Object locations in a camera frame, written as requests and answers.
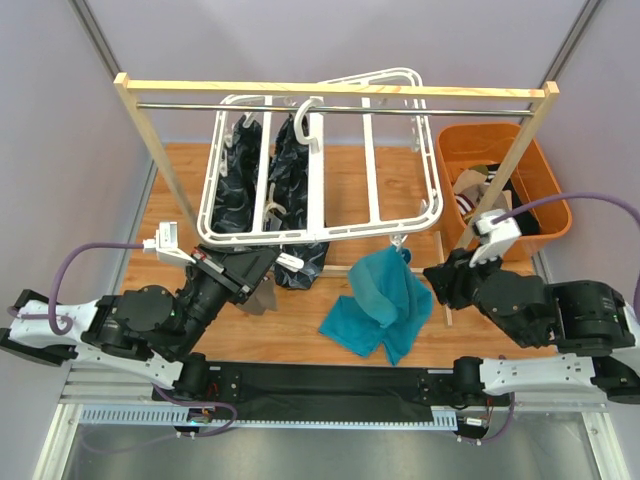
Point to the teal towel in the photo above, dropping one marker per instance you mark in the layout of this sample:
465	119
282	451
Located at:
388	307

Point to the white plastic clip hanger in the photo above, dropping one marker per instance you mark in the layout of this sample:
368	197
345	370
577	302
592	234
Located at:
308	124

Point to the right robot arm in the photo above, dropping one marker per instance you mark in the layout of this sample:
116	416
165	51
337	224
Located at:
593	329

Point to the white hanger clip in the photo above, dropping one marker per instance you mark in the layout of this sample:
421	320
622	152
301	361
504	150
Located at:
289	262

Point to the beige maroon-cuffed sock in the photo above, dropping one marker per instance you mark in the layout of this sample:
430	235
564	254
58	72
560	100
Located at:
263	298

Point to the orange laundry basket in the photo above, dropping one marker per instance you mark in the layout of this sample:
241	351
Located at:
468	157

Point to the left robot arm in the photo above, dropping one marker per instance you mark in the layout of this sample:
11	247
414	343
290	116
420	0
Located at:
150	332

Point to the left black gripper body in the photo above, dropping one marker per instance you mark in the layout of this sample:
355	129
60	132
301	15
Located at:
223	275

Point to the dark patterned shorts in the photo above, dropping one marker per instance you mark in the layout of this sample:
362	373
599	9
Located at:
285	201

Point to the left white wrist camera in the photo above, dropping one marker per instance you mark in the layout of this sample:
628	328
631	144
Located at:
165	246

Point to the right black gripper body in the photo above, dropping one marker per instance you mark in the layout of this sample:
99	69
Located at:
460	282

